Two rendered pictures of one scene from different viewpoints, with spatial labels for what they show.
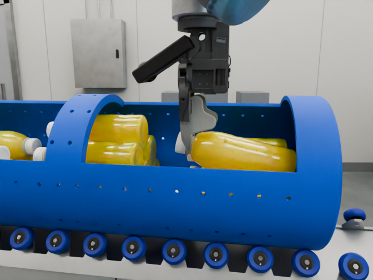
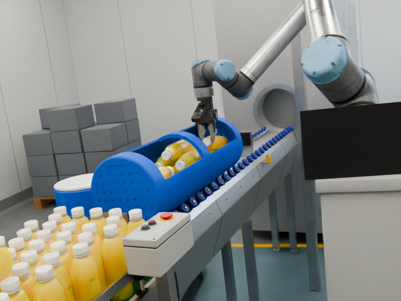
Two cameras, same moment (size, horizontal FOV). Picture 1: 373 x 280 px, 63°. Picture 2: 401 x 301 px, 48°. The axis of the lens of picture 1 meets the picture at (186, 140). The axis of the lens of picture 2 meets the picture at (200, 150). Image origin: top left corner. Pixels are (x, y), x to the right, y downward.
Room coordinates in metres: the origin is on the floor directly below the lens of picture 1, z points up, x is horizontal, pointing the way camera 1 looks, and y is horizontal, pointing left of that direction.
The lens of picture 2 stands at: (-0.03, 1.98, 1.51)
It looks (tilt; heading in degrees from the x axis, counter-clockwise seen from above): 11 degrees down; 287
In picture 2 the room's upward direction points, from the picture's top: 7 degrees counter-clockwise
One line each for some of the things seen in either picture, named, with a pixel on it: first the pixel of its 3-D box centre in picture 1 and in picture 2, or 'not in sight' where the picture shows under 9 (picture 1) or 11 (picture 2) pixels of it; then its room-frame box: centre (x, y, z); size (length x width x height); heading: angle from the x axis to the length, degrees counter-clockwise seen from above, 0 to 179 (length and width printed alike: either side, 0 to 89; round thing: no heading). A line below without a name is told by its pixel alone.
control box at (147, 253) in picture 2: not in sight; (160, 241); (0.44, 0.92, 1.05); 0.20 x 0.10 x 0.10; 81
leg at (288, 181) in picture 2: not in sight; (290, 213); (0.31, -1.33, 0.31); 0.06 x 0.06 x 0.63; 81
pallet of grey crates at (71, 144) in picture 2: not in sight; (86, 152); (2.95, -2.93, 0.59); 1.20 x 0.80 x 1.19; 0
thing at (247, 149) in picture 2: not in sight; (243, 144); (0.49, -0.65, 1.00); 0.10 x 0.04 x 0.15; 171
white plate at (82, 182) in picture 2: not in sight; (84, 181); (1.11, 0.17, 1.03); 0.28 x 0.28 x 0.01
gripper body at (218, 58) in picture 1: (202, 59); (206, 110); (0.53, -0.03, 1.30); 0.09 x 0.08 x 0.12; 81
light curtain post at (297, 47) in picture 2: not in sight; (305, 162); (0.14, -0.75, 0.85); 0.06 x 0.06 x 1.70; 81
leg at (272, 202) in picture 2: not in sight; (273, 212); (0.45, -1.35, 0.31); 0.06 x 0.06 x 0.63; 81
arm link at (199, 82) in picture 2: not in sight; (201, 73); (0.53, -0.02, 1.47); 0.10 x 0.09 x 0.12; 147
